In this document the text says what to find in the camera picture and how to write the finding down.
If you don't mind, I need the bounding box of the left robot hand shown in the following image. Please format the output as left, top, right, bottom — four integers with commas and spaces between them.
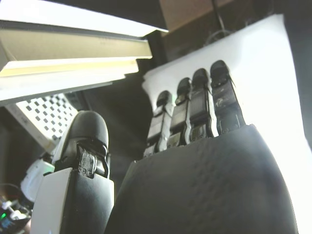
30, 59, 300, 234

